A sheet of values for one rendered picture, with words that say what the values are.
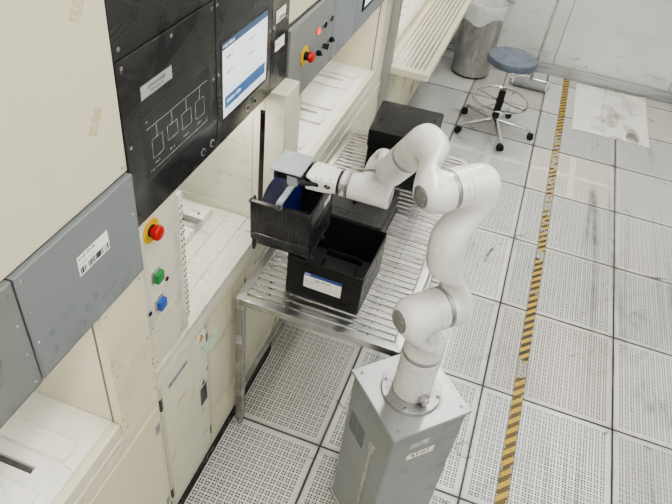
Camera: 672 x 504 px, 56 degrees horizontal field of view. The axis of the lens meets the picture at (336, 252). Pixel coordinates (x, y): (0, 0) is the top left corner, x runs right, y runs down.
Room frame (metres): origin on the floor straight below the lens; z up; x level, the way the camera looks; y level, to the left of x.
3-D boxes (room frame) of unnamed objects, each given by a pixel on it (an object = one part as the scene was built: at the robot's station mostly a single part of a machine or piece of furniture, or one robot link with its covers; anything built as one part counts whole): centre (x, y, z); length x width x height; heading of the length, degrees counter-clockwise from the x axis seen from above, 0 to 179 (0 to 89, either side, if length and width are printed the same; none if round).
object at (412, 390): (1.24, -0.29, 0.85); 0.19 x 0.19 x 0.18
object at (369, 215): (2.06, -0.05, 0.83); 0.29 x 0.29 x 0.13; 75
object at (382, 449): (1.24, -0.29, 0.38); 0.28 x 0.28 x 0.76; 31
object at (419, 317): (1.22, -0.26, 1.07); 0.19 x 0.12 x 0.24; 123
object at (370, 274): (1.69, -0.01, 0.85); 0.28 x 0.28 x 0.17; 74
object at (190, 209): (1.75, 0.60, 0.89); 0.22 x 0.21 x 0.04; 76
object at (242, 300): (2.08, -0.12, 0.38); 1.30 x 0.60 x 0.76; 166
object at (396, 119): (2.47, -0.23, 0.89); 0.29 x 0.29 x 0.25; 80
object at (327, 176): (1.61, 0.06, 1.25); 0.11 x 0.10 x 0.07; 76
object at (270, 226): (1.64, 0.16, 1.11); 0.24 x 0.20 x 0.32; 166
